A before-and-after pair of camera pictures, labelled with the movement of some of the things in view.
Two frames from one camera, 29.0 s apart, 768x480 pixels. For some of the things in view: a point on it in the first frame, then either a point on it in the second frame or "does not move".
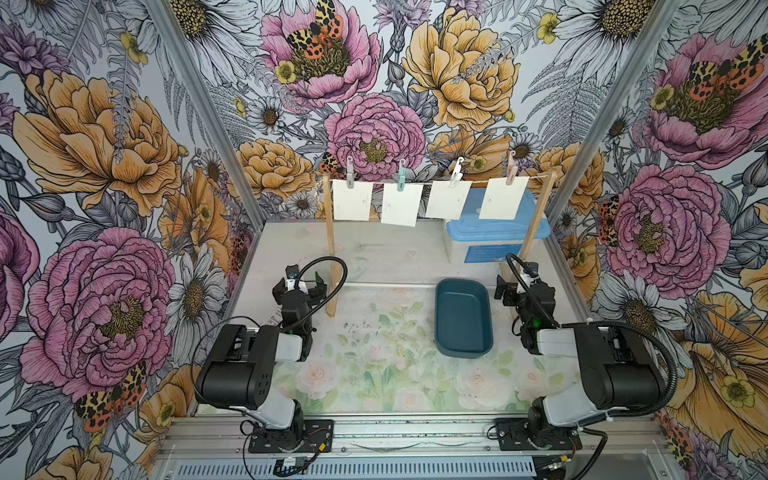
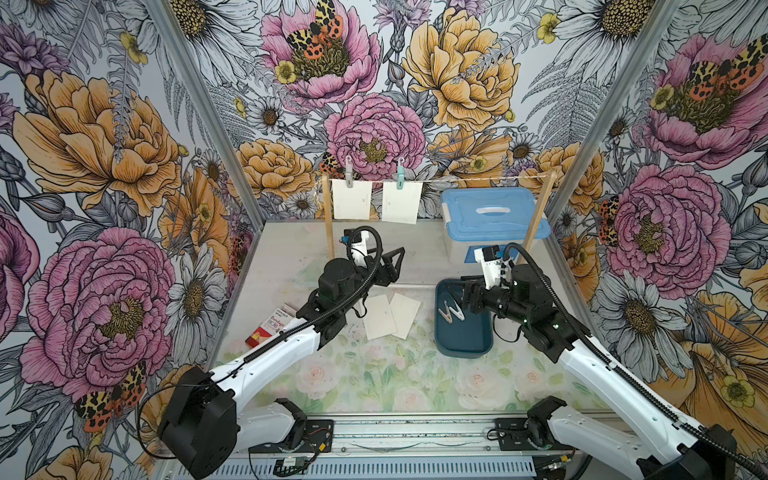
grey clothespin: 350,172 does not move
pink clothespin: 512,169 -> 447,315
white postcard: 501,201 -> 403,311
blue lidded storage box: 491,240 does not move
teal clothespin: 401,182 does not move
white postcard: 401,207 does not move
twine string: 512,178 does not move
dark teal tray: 463,326 does not move
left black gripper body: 315,294 -> 346,308
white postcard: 352,204 does not move
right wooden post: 537,216 does not move
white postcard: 446,202 -> 379,320
